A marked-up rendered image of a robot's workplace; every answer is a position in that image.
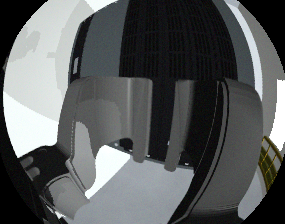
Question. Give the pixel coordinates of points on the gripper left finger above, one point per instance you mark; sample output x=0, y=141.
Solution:
x=96, y=110

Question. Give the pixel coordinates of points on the black server rack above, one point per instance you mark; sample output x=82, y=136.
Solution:
x=154, y=42

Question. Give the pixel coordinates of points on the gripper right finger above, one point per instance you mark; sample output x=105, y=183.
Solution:
x=219, y=123

